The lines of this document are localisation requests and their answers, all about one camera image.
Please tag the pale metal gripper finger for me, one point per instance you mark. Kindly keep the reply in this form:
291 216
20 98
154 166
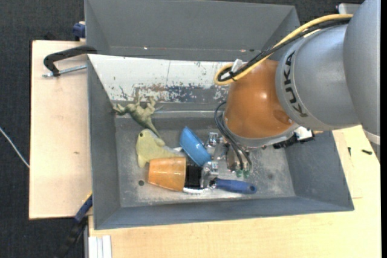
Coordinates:
213 139
211 170

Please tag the black block with white edge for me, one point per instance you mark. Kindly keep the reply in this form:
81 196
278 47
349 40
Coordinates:
193 176

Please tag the blue bowl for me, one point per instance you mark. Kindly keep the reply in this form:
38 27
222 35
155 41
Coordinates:
193 145

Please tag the orange cup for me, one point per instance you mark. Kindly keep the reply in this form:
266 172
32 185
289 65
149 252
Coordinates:
167 173

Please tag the pale yellow toy fish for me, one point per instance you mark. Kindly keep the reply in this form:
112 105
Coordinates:
148 148

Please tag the green toy dinosaur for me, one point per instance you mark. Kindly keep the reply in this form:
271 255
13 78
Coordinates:
141 114

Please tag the grey metal bin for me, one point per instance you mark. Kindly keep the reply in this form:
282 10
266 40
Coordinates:
181 24

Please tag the pale wood board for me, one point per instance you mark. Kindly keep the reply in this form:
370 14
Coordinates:
59 136

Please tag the black cylinder on white bracket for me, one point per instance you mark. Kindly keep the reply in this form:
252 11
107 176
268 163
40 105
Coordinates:
303 133

